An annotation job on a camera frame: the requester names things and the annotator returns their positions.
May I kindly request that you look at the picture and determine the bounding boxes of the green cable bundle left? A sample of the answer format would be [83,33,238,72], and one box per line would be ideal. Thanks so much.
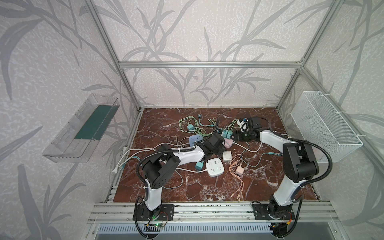
[178,113,215,137]

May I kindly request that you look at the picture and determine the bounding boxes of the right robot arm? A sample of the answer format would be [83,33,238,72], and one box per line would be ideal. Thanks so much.
[234,117,333,210]

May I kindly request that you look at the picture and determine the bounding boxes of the pink charging cable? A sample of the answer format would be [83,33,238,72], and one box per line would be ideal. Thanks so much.
[227,154,245,201]

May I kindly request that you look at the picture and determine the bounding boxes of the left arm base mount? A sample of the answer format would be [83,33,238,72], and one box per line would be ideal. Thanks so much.
[133,204,175,221]

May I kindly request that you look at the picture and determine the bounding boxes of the white wire mesh basket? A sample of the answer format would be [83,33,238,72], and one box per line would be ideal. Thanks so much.
[291,91,363,163]

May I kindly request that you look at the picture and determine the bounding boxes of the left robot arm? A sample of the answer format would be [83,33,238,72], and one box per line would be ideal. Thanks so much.
[136,133,225,211]

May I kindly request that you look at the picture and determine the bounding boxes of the white power strip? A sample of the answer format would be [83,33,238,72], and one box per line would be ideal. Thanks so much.
[206,158,225,178]

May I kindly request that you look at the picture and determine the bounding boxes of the clear plastic wall tray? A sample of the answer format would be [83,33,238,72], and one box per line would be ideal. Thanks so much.
[43,94,120,163]

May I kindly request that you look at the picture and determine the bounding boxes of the blue power strip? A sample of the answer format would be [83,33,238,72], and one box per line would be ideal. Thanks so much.
[189,134,204,145]

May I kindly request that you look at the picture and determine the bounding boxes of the pink power strip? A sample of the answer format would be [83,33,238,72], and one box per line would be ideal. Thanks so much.
[224,138,234,149]

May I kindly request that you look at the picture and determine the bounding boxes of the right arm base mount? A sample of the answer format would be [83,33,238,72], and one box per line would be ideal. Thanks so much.
[251,201,296,221]

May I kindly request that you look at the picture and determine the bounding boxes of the aluminium front rail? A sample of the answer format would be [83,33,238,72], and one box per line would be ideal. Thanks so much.
[87,201,340,224]

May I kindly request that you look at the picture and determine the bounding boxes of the teal multi-head cable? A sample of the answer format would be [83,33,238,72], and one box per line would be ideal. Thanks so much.
[119,155,142,169]

